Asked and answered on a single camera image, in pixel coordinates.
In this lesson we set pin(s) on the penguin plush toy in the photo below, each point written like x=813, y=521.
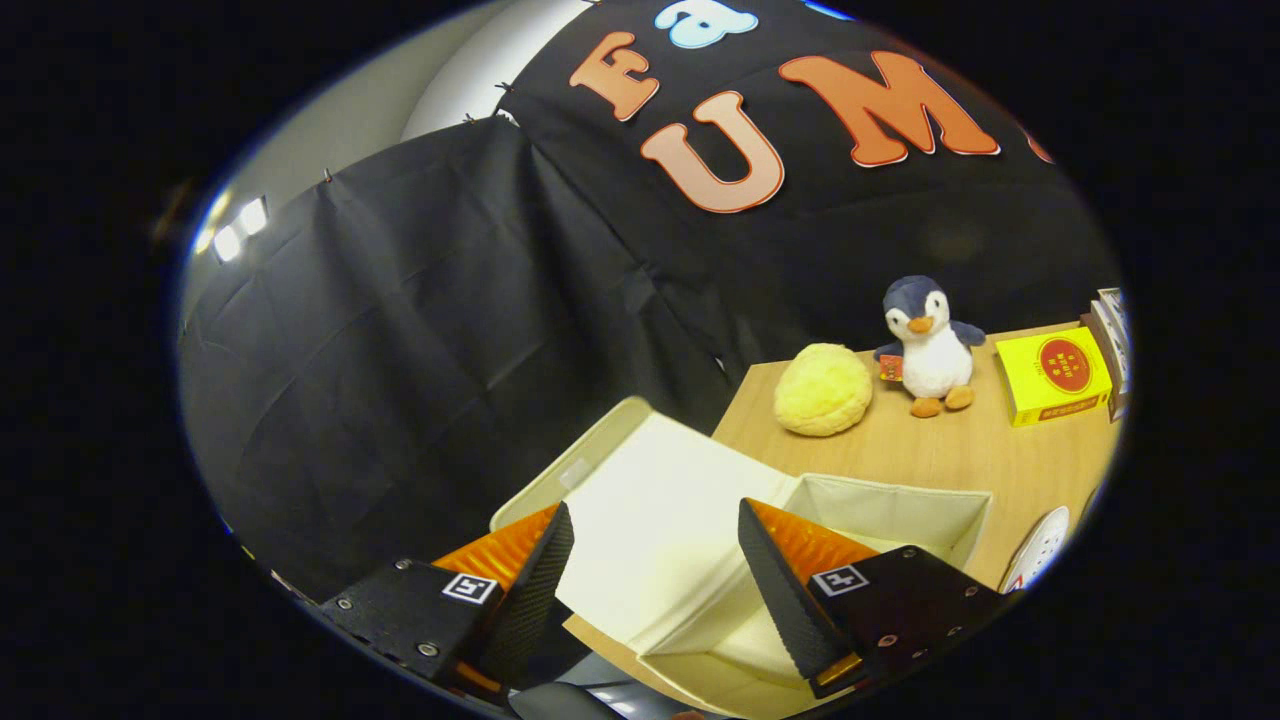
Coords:
x=935, y=350

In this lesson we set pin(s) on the brown book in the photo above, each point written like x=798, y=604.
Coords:
x=1100, y=350

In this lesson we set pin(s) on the white canvas shoe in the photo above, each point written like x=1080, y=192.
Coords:
x=1035, y=550

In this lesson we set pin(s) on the yellow plush ball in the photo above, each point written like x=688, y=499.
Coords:
x=822, y=390

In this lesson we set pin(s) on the yellow book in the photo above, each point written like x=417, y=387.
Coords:
x=1055, y=380

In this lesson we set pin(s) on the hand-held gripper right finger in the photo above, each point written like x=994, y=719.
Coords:
x=780, y=580

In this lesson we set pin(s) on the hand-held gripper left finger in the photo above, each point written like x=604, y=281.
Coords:
x=535, y=590

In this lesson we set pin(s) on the ceiling light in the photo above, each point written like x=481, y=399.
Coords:
x=228, y=242
x=253, y=215

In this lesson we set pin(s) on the white floral cover book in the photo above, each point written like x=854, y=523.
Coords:
x=1117, y=310

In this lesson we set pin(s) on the beige fabric storage box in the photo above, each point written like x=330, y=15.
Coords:
x=660, y=500

